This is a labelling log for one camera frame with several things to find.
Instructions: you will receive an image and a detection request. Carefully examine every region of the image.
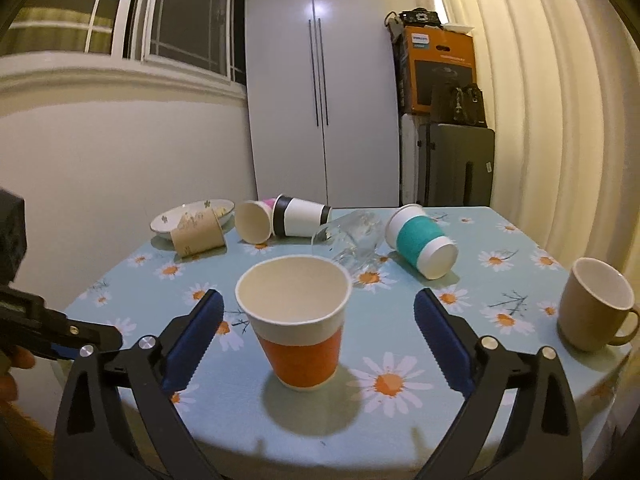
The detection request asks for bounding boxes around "black bag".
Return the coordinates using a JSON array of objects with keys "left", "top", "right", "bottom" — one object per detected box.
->
[{"left": 400, "top": 8, "right": 443, "bottom": 27}]

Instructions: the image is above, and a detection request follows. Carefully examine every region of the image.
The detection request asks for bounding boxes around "person's left hand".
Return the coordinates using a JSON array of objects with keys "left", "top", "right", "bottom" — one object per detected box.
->
[{"left": 0, "top": 347, "right": 37, "bottom": 403}]

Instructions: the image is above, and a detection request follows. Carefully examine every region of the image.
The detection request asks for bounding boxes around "orange cardboard box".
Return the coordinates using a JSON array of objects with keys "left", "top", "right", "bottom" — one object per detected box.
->
[{"left": 395, "top": 25, "right": 478, "bottom": 116}]

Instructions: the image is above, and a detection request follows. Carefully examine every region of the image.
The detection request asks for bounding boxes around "white wardrobe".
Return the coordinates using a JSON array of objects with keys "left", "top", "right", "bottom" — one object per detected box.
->
[{"left": 244, "top": 0, "right": 401, "bottom": 208}]

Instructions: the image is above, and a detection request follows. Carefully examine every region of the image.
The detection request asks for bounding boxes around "black and white paper cup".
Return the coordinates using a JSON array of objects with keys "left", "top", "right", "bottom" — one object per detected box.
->
[{"left": 272, "top": 194, "right": 333, "bottom": 237}]

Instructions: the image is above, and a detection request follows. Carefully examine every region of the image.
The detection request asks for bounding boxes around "brown kraft paper cup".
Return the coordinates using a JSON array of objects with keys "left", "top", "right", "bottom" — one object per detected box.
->
[{"left": 170, "top": 207, "right": 227, "bottom": 259}]

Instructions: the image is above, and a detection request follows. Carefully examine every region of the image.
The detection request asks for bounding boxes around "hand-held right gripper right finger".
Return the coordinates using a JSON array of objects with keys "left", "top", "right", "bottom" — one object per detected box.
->
[{"left": 414, "top": 287, "right": 585, "bottom": 480}]

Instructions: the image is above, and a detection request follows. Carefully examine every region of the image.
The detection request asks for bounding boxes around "clear glass cup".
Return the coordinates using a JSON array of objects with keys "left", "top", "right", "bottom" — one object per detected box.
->
[{"left": 311, "top": 210, "right": 388, "bottom": 276}]

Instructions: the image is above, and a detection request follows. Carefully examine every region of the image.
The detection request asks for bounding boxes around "dark handbag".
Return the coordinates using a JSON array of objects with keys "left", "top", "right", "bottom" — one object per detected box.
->
[{"left": 431, "top": 82, "right": 487, "bottom": 128}]

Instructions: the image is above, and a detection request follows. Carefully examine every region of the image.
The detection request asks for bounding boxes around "teal paper cup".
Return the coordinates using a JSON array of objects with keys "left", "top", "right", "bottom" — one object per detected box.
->
[{"left": 384, "top": 203, "right": 459, "bottom": 281}]

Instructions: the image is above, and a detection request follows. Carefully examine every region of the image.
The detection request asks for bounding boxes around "cream curtain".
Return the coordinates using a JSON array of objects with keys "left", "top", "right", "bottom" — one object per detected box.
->
[{"left": 430, "top": 0, "right": 640, "bottom": 281}]

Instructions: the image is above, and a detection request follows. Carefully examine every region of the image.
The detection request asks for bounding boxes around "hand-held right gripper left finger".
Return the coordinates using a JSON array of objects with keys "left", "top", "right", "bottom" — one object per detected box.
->
[{"left": 52, "top": 288, "right": 226, "bottom": 480}]

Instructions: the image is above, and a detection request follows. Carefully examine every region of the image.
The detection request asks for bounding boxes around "beige ceramic mug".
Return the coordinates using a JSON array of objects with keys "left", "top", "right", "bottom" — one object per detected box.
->
[{"left": 557, "top": 257, "right": 640, "bottom": 352}]

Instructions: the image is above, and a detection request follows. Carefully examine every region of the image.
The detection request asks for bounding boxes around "floral white plate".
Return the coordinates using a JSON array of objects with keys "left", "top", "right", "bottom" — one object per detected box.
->
[{"left": 150, "top": 198, "right": 236, "bottom": 240}]

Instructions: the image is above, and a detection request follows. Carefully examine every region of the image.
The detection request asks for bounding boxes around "grey suitcase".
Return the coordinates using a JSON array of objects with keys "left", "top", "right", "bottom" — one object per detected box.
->
[{"left": 417, "top": 122, "right": 496, "bottom": 207}]

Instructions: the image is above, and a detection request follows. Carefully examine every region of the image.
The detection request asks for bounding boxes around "orange paper cup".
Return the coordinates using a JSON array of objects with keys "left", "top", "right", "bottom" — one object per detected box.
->
[{"left": 235, "top": 255, "right": 352, "bottom": 392}]

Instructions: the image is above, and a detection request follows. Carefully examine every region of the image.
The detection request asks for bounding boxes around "white framed window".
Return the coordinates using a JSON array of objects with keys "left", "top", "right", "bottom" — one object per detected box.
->
[{"left": 0, "top": 0, "right": 247, "bottom": 86}]

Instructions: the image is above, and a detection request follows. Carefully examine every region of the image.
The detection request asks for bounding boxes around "white appliance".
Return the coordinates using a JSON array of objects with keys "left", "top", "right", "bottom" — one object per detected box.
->
[{"left": 398, "top": 112, "right": 423, "bottom": 206}]

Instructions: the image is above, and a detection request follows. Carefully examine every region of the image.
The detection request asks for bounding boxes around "pink paper cup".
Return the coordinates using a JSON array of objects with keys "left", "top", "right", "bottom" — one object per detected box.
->
[{"left": 234, "top": 198, "right": 276, "bottom": 244}]

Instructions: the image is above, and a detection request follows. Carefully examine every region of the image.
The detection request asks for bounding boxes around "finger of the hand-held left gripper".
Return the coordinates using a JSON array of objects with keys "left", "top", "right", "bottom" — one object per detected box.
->
[{"left": 0, "top": 285, "right": 123, "bottom": 361}]

